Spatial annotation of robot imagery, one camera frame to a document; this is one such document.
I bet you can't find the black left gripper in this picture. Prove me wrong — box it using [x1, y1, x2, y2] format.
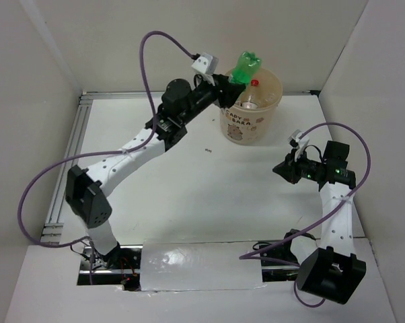
[180, 73, 246, 125]

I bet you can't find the large red label bottle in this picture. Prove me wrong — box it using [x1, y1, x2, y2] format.
[239, 79, 262, 110]

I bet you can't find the green plastic bottle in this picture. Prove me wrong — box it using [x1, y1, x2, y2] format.
[229, 51, 262, 85]

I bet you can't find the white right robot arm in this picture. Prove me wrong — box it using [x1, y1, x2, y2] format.
[273, 140, 367, 305]

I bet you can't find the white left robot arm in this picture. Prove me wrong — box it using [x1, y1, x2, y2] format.
[65, 74, 246, 268]

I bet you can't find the beige capybara bin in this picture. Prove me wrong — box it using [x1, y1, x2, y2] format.
[219, 68, 283, 145]

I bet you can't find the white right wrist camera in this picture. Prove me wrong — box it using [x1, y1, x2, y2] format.
[289, 130, 309, 162]

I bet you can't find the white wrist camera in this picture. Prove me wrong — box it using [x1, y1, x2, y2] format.
[289, 130, 309, 162]
[191, 52, 219, 85]

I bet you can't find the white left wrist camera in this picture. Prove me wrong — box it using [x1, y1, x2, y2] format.
[191, 52, 219, 85]

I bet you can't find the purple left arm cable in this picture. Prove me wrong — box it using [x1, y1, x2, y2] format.
[17, 31, 198, 287]

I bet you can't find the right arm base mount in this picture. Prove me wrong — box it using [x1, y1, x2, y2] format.
[252, 240, 307, 282]

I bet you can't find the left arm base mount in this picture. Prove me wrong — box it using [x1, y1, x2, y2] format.
[70, 242, 143, 292]

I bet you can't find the aluminium frame rail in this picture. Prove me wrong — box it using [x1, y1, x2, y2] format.
[39, 89, 320, 243]

